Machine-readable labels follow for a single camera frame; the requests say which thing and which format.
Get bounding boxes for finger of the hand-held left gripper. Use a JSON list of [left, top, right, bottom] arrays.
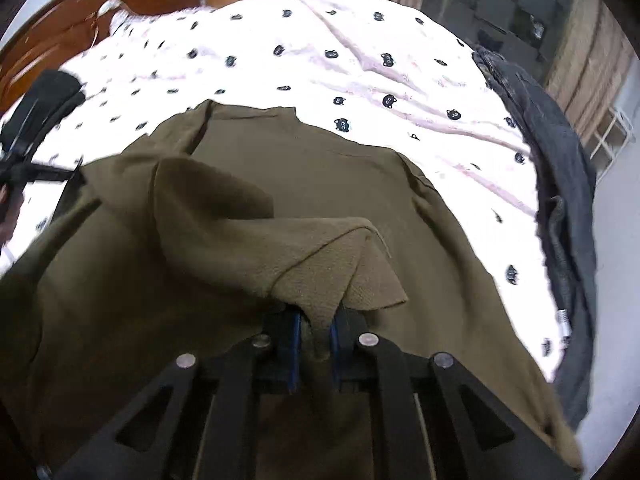
[[0, 69, 87, 160], [0, 157, 88, 241]]

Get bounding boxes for dark denim jeans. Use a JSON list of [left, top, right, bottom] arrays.
[[472, 44, 598, 428]]

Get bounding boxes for olive green sweater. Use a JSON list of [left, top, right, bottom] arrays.
[[0, 99, 583, 480]]

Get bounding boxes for wooden headboard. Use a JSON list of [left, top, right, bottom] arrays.
[[0, 0, 201, 116]]

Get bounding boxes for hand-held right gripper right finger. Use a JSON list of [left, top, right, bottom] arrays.
[[330, 307, 581, 480]]

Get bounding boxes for white printed pillow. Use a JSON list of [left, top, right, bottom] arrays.
[[97, 0, 166, 28]]

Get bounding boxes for white shelf rack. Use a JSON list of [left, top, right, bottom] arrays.
[[582, 105, 640, 181]]

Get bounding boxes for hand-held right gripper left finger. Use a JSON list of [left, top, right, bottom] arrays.
[[50, 307, 303, 480]]

